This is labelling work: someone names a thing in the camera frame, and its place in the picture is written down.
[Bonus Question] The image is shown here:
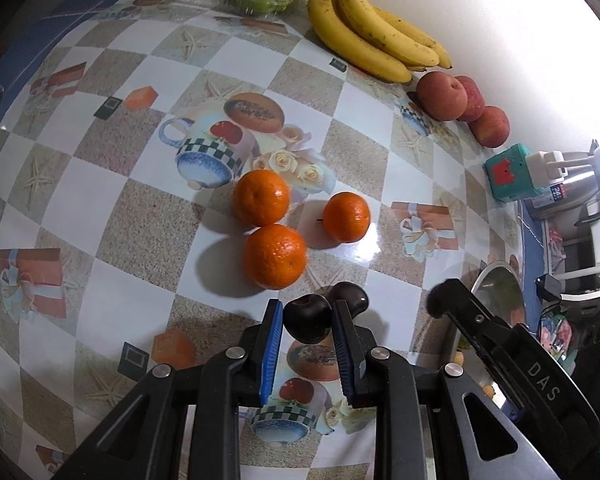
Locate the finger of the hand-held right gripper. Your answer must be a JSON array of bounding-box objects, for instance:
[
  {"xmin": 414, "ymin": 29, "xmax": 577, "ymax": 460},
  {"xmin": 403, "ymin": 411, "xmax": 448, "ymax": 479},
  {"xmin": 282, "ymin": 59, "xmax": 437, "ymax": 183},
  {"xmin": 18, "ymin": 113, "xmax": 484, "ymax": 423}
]
[{"xmin": 426, "ymin": 278, "xmax": 523, "ymax": 361}]

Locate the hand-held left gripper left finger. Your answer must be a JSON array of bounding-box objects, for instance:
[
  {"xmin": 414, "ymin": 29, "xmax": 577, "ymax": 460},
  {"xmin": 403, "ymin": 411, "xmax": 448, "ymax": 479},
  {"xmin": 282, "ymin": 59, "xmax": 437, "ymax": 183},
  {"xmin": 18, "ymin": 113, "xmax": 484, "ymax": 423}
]
[{"xmin": 55, "ymin": 299, "xmax": 285, "ymax": 480}]

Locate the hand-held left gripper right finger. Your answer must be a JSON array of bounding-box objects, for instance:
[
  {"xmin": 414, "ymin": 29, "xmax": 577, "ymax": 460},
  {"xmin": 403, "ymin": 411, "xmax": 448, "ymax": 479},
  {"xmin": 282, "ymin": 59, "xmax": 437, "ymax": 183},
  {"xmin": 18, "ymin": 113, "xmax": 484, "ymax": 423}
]
[{"xmin": 330, "ymin": 300, "xmax": 556, "ymax": 480}]

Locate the round stainless steel plate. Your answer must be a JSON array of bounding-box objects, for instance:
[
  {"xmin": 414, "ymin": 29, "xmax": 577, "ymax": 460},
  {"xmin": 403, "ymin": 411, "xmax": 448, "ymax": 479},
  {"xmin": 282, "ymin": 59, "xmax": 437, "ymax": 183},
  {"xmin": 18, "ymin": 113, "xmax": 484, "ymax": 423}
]
[{"xmin": 450, "ymin": 260, "xmax": 528, "ymax": 361}]

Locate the dark purple plum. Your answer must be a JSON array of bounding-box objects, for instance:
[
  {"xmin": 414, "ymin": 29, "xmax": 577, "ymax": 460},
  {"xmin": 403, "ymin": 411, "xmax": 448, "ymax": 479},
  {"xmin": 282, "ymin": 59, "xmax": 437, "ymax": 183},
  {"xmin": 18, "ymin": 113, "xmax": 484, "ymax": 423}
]
[
  {"xmin": 283, "ymin": 294, "xmax": 333, "ymax": 345},
  {"xmin": 328, "ymin": 282, "xmax": 370, "ymax": 316}
]

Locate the small orange tangerine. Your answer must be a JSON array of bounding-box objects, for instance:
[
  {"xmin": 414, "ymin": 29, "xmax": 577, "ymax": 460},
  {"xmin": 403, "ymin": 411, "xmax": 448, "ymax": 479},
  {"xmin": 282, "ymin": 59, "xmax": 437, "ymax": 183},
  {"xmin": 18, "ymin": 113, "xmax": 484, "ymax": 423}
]
[{"xmin": 322, "ymin": 192, "xmax": 372, "ymax": 244}]

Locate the colourful snack packet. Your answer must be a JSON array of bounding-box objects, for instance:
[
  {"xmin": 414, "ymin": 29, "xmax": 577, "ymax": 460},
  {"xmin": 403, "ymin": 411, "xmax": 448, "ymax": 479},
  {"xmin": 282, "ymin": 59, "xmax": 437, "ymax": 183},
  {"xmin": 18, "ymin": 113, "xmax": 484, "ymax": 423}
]
[{"xmin": 537, "ymin": 305, "xmax": 573, "ymax": 361}]

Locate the black power adapter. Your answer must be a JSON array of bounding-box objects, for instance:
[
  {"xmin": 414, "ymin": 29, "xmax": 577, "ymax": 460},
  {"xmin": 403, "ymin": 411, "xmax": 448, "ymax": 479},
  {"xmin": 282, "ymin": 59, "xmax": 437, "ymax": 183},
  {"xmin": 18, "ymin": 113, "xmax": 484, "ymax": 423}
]
[{"xmin": 536, "ymin": 274, "xmax": 563, "ymax": 303}]

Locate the pink snack packet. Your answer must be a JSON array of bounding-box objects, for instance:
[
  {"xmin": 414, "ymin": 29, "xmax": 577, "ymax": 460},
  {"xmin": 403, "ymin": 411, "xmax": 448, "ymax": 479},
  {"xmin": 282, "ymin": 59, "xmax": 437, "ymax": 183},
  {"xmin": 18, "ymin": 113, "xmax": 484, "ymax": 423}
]
[{"xmin": 545, "ymin": 225, "xmax": 568, "ymax": 261}]

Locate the white plastic rack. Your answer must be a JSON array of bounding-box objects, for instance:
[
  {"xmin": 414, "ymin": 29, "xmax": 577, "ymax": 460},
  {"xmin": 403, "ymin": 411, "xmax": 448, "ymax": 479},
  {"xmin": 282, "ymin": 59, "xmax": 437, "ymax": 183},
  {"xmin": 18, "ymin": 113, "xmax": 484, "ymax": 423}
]
[{"xmin": 550, "ymin": 230, "xmax": 600, "ymax": 301}]

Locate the teal printed box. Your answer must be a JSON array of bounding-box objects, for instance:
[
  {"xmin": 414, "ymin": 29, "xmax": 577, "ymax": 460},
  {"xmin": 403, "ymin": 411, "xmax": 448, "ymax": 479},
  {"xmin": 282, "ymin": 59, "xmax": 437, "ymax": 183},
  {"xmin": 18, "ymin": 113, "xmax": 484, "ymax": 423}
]
[{"xmin": 482, "ymin": 143, "xmax": 551, "ymax": 204}]

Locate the stainless steel thermos kettle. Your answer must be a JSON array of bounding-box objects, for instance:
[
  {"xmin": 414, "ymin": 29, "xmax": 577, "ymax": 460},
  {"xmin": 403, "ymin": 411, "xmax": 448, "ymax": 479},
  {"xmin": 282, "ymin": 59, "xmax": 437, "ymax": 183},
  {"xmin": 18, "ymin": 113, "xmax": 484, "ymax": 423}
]
[{"xmin": 522, "ymin": 165, "xmax": 600, "ymax": 221}]

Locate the red apple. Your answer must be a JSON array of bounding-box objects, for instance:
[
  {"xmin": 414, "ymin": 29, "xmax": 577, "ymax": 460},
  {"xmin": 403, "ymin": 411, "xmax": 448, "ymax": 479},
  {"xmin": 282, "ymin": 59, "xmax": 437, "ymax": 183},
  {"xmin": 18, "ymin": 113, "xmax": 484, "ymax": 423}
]
[
  {"xmin": 467, "ymin": 105, "xmax": 511, "ymax": 149},
  {"xmin": 454, "ymin": 75, "xmax": 486, "ymax": 123},
  {"xmin": 415, "ymin": 71, "xmax": 468, "ymax": 122}
]

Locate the yellow banana bunch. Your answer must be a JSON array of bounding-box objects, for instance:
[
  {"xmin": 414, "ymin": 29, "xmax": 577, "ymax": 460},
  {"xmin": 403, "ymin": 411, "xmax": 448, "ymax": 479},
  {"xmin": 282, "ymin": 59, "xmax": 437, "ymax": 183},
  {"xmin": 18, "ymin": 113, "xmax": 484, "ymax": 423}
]
[{"xmin": 307, "ymin": 0, "xmax": 453, "ymax": 85}]

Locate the white socket with red switch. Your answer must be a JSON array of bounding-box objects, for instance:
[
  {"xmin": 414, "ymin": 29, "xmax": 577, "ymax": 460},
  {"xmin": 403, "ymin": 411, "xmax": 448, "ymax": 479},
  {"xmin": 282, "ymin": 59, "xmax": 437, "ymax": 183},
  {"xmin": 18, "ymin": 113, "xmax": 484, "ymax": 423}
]
[{"xmin": 525, "ymin": 150, "xmax": 568, "ymax": 188}]

